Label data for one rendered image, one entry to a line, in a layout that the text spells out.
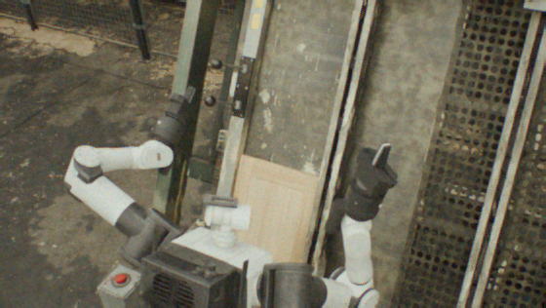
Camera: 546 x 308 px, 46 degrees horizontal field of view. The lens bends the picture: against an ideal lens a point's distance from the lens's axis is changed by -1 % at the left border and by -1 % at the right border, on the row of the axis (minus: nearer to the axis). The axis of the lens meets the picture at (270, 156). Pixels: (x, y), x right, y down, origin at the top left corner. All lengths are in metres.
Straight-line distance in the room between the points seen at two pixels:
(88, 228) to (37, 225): 0.33
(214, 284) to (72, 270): 2.27
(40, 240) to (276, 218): 2.13
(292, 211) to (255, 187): 0.15
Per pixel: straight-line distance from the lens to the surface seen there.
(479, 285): 1.88
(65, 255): 3.81
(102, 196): 1.79
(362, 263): 1.71
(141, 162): 1.95
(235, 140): 2.13
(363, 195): 1.53
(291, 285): 1.55
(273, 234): 2.12
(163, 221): 1.74
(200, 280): 1.50
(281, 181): 2.08
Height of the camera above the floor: 2.50
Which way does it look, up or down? 36 degrees down
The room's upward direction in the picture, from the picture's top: 5 degrees counter-clockwise
